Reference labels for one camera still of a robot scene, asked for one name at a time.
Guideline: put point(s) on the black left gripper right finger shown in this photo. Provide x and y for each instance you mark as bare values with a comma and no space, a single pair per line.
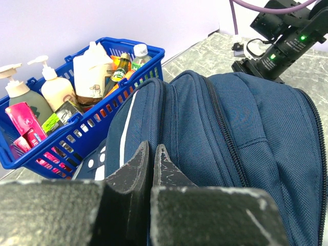
184,214

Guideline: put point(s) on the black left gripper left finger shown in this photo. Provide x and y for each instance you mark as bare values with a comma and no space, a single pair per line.
80,212

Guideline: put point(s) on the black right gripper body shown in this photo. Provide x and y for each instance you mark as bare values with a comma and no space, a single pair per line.
289,36

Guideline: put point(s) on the navy blue student backpack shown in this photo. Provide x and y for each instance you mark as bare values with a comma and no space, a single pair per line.
228,130

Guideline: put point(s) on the pink box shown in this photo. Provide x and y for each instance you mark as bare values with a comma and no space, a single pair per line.
26,123

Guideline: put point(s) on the blue plastic shopping basket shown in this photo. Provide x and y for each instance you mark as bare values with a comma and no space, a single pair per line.
59,155

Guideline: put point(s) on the black green box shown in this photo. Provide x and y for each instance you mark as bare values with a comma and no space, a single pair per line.
60,117

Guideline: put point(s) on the cream pump lotion bottle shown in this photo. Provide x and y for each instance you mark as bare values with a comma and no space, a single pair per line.
56,90

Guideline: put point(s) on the grey pump bottle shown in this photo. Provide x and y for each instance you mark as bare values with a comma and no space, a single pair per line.
19,92

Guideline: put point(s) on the beige cloth sack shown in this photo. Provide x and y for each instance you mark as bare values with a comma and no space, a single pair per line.
91,69

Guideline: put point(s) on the green glass bottle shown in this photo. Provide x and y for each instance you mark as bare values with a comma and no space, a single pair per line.
118,74

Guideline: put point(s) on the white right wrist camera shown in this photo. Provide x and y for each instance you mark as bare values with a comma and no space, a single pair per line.
242,50

